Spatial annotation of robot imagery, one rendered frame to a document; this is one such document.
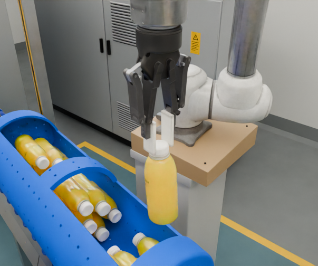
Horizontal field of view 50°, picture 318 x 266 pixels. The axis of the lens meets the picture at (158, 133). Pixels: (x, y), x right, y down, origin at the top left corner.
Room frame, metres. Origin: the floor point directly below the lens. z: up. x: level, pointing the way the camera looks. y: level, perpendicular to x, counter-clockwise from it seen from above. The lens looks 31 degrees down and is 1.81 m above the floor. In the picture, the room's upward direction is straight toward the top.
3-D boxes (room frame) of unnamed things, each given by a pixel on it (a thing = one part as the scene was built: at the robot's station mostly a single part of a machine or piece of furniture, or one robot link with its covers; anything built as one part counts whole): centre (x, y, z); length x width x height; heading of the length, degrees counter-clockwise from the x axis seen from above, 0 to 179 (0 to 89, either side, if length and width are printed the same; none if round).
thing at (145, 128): (0.53, 0.03, 1.50); 0.03 x 0.01 x 0.05; 130
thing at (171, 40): (0.56, 0.00, 1.63); 0.08 x 0.07 x 0.09; 130
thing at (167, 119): (0.57, -0.02, 1.47); 0.03 x 0.01 x 0.07; 40
